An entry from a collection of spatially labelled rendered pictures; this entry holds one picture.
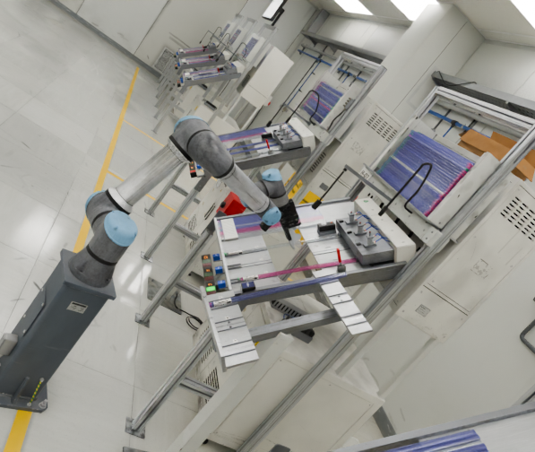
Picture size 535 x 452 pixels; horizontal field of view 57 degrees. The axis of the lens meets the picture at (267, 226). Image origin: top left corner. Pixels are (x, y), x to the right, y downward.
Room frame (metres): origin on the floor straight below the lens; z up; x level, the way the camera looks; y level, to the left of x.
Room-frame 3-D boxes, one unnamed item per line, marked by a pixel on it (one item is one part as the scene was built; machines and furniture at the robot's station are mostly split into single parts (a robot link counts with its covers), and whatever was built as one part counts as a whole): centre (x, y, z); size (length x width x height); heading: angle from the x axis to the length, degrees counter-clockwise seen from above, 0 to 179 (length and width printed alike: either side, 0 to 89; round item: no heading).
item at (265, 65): (6.59, 1.46, 0.95); 1.36 x 0.82 x 1.90; 114
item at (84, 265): (1.52, 0.38, 0.60); 0.15 x 0.15 x 0.10
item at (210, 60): (7.91, 2.05, 0.95); 1.37 x 0.82 x 1.90; 114
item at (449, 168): (2.21, -0.41, 1.52); 0.51 x 0.13 x 0.27; 24
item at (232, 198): (2.78, 0.23, 0.39); 0.24 x 0.24 x 0.78; 24
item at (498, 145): (2.43, -0.63, 1.82); 0.68 x 0.30 x 0.20; 24
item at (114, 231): (1.52, 0.38, 0.72); 0.13 x 0.12 x 0.14; 46
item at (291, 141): (3.55, 0.26, 0.66); 1.01 x 0.73 x 1.31; 114
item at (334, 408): (2.31, -0.49, 0.31); 0.70 x 0.65 x 0.62; 24
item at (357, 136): (3.64, 0.08, 0.95); 1.35 x 0.82 x 1.90; 114
